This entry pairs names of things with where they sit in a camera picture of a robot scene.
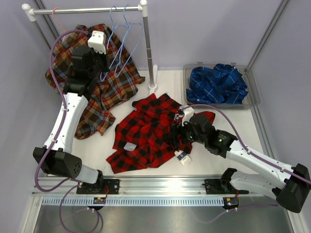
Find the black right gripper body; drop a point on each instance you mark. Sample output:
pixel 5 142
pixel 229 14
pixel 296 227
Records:
pixel 187 133

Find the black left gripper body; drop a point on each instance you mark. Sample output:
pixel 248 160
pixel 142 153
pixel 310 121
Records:
pixel 97 67

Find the light blue hanger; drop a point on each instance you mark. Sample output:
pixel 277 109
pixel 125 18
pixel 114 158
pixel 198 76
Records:
pixel 125 55

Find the red black checked shirt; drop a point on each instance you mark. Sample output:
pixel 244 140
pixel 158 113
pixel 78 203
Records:
pixel 142 138

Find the blue plaid shirt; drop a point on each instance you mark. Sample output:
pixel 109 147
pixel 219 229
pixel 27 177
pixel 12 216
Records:
pixel 222 84

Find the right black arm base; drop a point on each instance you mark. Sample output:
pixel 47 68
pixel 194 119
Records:
pixel 214 186

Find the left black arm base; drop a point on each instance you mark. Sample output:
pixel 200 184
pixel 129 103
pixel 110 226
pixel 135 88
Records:
pixel 103 185

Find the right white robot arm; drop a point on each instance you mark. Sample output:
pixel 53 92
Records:
pixel 288 185

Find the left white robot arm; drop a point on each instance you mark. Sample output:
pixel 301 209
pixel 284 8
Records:
pixel 55 157

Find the brown plaid shirt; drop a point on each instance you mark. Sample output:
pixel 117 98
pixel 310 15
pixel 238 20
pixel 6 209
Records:
pixel 108 93

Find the clear grey plastic bin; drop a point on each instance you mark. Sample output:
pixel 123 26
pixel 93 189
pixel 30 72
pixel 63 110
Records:
pixel 252 98

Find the silver white clothes rack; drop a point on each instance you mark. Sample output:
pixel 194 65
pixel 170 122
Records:
pixel 142 7

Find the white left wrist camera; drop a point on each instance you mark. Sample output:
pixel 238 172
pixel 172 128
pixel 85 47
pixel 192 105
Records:
pixel 97 42

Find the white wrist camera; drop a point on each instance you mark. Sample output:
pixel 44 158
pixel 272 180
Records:
pixel 97 42
pixel 187 114

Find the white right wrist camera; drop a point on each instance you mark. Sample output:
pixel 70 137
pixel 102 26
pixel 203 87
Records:
pixel 187 114

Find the aluminium mounting rail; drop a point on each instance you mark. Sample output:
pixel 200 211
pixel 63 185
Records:
pixel 135 185

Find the pink wire hanger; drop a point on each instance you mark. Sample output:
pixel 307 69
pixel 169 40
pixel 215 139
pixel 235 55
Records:
pixel 56 20

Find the white slotted cable duct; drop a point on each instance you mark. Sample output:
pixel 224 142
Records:
pixel 134 201

